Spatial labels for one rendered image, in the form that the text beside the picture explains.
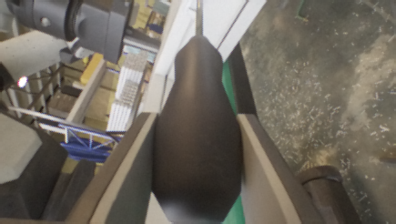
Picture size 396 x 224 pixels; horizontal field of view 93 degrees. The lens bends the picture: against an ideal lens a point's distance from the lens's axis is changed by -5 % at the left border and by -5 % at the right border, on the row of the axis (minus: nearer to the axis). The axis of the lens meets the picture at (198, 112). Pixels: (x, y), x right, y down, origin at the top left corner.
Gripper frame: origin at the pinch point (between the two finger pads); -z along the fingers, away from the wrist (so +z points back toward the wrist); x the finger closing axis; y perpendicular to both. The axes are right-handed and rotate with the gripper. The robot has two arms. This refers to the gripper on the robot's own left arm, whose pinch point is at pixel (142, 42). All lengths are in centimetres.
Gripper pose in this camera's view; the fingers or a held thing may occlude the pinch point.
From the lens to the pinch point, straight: 37.9
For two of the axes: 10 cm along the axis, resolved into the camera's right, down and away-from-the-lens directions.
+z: -9.0, -2.9, -3.2
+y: 0.1, -7.5, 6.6
